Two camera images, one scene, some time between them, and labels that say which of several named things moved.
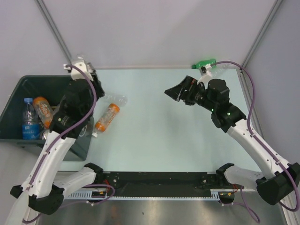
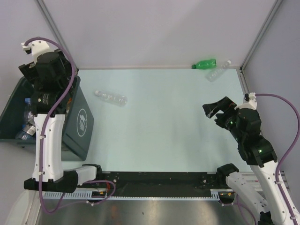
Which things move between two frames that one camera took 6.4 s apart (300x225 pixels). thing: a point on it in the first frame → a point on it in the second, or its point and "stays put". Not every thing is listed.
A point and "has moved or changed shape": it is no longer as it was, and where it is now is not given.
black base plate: x=164 y=183 stays put
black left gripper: x=100 y=91 → x=30 y=72
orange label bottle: x=111 y=110 has moved or changed shape
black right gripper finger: x=183 y=90 → x=225 y=104
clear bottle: x=122 y=100 stays put
